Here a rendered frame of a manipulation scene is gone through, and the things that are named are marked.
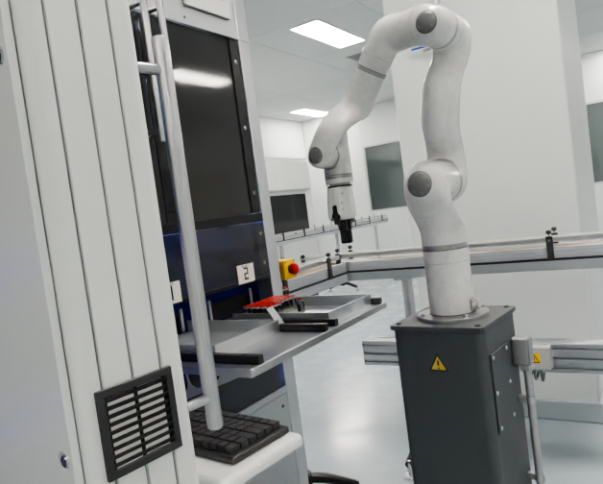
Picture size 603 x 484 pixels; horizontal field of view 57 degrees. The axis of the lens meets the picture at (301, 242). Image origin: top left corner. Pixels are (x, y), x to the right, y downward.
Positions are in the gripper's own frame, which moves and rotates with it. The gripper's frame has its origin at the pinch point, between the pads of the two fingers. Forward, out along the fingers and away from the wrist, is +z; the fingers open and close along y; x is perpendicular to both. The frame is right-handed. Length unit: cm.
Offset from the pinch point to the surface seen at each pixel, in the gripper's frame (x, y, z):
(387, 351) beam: -32, -85, 61
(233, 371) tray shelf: 0, 59, 23
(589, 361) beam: 52, -84, 62
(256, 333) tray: -8.8, 38.1, 20.1
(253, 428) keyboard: 17, 75, 27
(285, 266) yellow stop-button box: -34.2, -15.1, 9.4
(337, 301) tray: -9.3, -5.6, 20.7
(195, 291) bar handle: 20, 88, 1
